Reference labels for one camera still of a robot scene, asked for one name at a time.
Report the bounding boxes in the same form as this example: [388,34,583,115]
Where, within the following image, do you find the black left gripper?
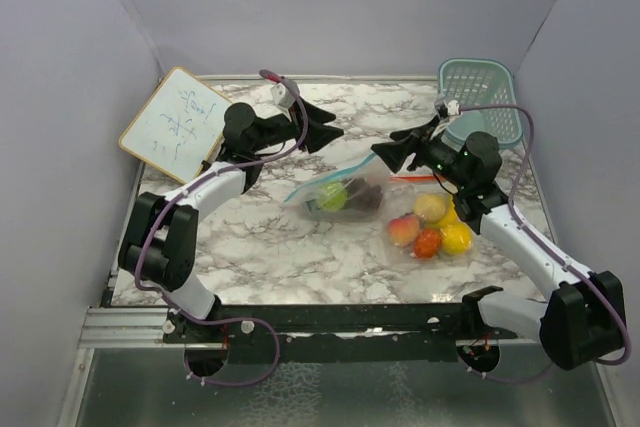
[251,95,344,153]

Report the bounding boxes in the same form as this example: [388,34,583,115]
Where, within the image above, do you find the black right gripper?
[373,115,471,190]

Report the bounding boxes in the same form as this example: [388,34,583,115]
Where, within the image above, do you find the blue zip clear bag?
[284,154,392,223]

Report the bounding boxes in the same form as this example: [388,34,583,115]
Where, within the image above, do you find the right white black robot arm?
[371,118,632,370]

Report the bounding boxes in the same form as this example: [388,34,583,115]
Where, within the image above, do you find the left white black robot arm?
[118,100,344,342]

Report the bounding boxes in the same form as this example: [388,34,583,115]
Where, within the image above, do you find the fake tan pear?
[412,193,448,224]

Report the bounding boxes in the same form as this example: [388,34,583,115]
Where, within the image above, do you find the green fake spiky fruit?
[316,181,348,212]

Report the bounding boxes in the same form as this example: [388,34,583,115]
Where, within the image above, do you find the orange zip clear bag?
[381,175,475,268]

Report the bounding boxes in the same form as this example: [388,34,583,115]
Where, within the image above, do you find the fake pink peach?
[387,214,421,247]

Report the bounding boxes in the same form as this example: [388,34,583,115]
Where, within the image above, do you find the fake yellow banana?
[425,198,460,229]

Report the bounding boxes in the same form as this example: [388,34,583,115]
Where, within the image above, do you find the fake orange tomato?
[412,229,442,260]

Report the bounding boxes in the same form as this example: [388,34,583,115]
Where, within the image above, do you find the fake yellow lemon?
[440,223,473,256]

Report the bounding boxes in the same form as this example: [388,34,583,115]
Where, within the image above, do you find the teal plastic basket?
[438,58,523,150]

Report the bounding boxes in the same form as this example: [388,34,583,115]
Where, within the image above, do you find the yellow framed whiteboard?
[119,67,231,184]

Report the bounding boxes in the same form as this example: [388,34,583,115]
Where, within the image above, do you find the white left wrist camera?
[270,83,296,112]

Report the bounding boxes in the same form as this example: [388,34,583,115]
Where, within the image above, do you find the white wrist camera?
[270,83,296,112]
[434,98,460,120]

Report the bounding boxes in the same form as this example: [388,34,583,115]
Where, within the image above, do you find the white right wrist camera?
[434,98,460,120]

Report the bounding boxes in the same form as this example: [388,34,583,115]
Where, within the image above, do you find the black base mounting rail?
[163,302,515,364]

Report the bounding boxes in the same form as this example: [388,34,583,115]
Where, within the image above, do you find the aluminium extrusion rail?
[80,292,548,348]

